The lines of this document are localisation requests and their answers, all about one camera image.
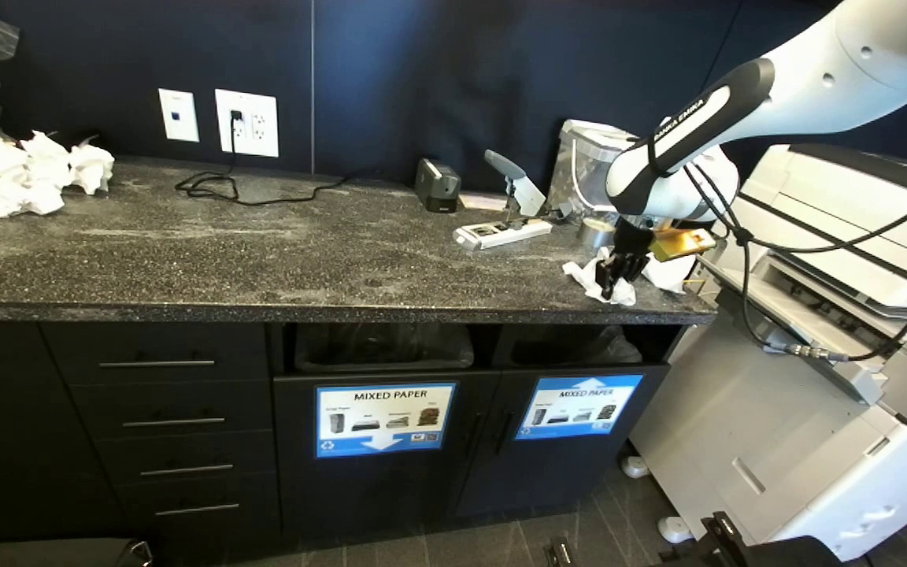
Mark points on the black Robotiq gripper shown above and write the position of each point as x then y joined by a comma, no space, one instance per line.
631,242

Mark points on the white tissue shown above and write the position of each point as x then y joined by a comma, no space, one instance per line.
675,276
582,278

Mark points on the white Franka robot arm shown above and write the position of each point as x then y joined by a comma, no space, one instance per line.
852,74

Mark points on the black recycling bin lid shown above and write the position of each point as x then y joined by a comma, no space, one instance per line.
15,421

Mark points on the clear plastic bucket white lid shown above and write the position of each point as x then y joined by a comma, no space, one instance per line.
582,169

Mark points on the grey white stapler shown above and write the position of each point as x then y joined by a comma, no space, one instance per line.
521,190

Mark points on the blue paper label up arrow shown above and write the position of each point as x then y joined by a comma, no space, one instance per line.
582,409

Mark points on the white printer wheel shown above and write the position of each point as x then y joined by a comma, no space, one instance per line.
634,466
675,530

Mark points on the small black desk device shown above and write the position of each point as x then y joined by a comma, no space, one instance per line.
440,188

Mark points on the large white office printer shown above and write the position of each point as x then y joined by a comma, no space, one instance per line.
789,462

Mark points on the blue paper label down arrow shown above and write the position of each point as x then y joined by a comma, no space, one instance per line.
381,421

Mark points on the white crumpled paper pile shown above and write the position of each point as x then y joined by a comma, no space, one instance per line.
15,176

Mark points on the white wall power outlet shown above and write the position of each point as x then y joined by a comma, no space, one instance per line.
252,127

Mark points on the white wall data plate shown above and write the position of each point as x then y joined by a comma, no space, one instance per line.
178,116

